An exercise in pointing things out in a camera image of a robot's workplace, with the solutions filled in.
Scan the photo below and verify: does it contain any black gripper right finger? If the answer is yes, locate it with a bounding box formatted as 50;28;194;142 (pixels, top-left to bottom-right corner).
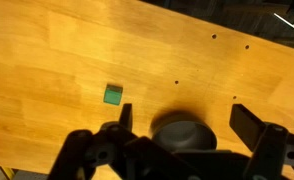
229;103;294;180

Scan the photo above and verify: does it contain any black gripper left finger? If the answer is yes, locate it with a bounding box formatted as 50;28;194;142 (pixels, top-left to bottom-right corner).
47;103;145;180

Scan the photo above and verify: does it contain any small green block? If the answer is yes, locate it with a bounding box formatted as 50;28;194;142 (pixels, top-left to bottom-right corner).
102;84;124;106

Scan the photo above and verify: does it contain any black bowl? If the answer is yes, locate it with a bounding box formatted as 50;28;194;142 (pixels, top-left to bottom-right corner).
149;112;218;154

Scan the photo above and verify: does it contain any thin white rod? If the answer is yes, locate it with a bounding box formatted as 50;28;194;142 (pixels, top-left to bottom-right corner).
273;12;294;38

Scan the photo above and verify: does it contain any yellow object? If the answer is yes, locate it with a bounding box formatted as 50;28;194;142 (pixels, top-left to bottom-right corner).
0;166;16;180

